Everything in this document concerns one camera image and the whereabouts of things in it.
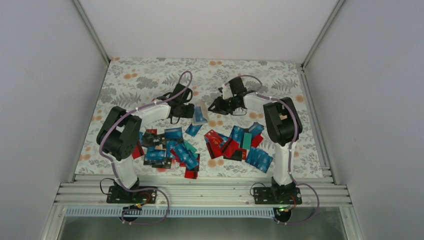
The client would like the beige leather card holder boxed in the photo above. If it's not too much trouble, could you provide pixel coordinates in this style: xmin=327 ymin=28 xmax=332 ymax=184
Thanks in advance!
xmin=192 ymin=105 xmax=209 ymax=126

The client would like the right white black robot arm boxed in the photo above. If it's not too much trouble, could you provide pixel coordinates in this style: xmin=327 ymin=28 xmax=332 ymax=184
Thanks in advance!
xmin=208 ymin=77 xmax=303 ymax=204

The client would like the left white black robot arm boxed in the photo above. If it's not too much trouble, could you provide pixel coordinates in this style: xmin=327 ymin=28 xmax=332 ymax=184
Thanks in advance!
xmin=96 ymin=83 xmax=194 ymax=203

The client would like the blue card upper centre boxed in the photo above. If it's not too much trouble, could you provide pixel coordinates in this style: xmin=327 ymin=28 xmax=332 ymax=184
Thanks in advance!
xmin=185 ymin=124 xmax=203 ymax=137

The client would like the blue card upper right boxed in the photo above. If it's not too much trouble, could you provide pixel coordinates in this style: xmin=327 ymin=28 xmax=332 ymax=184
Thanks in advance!
xmin=230 ymin=125 xmax=245 ymax=144

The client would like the green card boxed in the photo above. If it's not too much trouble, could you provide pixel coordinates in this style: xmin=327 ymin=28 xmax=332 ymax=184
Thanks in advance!
xmin=240 ymin=132 xmax=252 ymax=150

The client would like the red card with chip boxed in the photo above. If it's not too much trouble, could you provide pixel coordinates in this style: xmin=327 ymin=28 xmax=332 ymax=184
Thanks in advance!
xmin=204 ymin=129 xmax=225 ymax=149

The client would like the black VIP card left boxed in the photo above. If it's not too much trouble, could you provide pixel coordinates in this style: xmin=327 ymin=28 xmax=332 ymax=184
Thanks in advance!
xmin=141 ymin=132 xmax=168 ymax=148

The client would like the blue card left lower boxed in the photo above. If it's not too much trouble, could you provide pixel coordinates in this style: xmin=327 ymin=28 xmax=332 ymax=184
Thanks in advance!
xmin=145 ymin=148 xmax=166 ymax=162

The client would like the blue card stack right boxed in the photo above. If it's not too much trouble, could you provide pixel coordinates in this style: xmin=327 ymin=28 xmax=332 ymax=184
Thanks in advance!
xmin=245 ymin=147 xmax=274 ymax=173

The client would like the red card bottom centre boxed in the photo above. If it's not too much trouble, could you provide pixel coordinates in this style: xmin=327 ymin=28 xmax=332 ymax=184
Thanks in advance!
xmin=184 ymin=167 xmax=199 ymax=179

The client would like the floral patterned table mat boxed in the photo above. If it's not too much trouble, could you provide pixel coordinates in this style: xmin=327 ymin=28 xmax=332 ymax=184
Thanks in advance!
xmin=75 ymin=57 xmax=323 ymax=180

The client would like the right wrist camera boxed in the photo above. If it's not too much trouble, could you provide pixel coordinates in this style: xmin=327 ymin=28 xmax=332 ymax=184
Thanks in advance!
xmin=218 ymin=84 xmax=233 ymax=100

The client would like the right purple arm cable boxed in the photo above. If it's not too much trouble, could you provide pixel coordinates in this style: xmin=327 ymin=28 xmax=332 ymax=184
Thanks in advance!
xmin=225 ymin=74 xmax=321 ymax=226

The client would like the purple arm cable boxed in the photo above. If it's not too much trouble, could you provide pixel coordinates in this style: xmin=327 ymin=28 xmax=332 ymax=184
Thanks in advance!
xmin=99 ymin=70 xmax=194 ymax=226
xmin=225 ymin=74 xmax=321 ymax=226

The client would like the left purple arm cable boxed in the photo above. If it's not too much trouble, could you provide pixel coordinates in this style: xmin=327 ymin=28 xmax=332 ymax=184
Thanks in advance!
xmin=99 ymin=70 xmax=194 ymax=226

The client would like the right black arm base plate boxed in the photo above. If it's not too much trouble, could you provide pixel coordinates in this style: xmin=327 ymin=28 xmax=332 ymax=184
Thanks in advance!
xmin=252 ymin=186 xmax=303 ymax=205

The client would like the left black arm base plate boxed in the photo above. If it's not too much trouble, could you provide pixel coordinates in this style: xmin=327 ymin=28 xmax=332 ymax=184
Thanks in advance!
xmin=106 ymin=185 xmax=158 ymax=204

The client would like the aluminium rail frame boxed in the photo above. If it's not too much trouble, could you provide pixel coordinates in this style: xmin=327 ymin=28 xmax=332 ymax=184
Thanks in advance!
xmin=54 ymin=175 xmax=352 ymax=207

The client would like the grey slotted cable duct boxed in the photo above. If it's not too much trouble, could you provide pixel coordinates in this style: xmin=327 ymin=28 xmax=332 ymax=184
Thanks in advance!
xmin=63 ymin=206 xmax=274 ymax=219

